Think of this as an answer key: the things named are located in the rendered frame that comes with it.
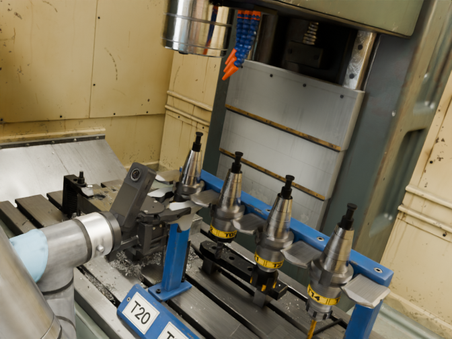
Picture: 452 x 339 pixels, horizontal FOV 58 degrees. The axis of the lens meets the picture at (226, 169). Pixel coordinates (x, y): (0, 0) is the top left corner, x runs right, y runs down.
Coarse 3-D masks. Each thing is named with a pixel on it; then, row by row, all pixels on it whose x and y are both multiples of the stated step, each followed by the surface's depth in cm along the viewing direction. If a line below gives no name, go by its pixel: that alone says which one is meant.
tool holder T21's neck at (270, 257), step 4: (256, 248) 70; (260, 248) 69; (256, 252) 70; (260, 252) 69; (264, 252) 68; (260, 256) 69; (264, 256) 68; (268, 256) 68; (272, 256) 68; (276, 256) 68; (280, 256) 68; (268, 260) 68; (272, 260) 68; (276, 260) 68; (280, 260) 69; (260, 264) 69; (272, 268) 69; (276, 268) 69
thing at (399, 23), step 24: (240, 0) 69; (264, 0) 60; (288, 0) 63; (312, 0) 67; (336, 0) 73; (360, 0) 79; (384, 0) 86; (408, 0) 95; (336, 24) 102; (360, 24) 83; (384, 24) 90; (408, 24) 100
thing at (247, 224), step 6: (246, 216) 75; (252, 216) 75; (258, 216) 75; (234, 222) 72; (240, 222) 72; (246, 222) 72; (252, 222) 73; (258, 222) 73; (264, 222) 74; (234, 228) 71; (240, 228) 70; (246, 228) 70; (252, 228) 71; (252, 234) 70
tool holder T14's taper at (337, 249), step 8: (336, 224) 61; (336, 232) 60; (344, 232) 59; (352, 232) 60; (328, 240) 62; (336, 240) 60; (344, 240) 59; (328, 248) 61; (336, 248) 60; (344, 248) 60; (320, 256) 63; (328, 256) 61; (336, 256) 60; (344, 256) 60; (320, 264) 62; (328, 264) 61; (336, 264) 60; (344, 264) 60; (336, 272) 60; (344, 272) 61
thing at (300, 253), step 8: (288, 248) 67; (296, 248) 67; (304, 248) 68; (312, 248) 68; (288, 256) 64; (296, 256) 65; (304, 256) 65; (312, 256) 66; (296, 264) 63; (304, 264) 63
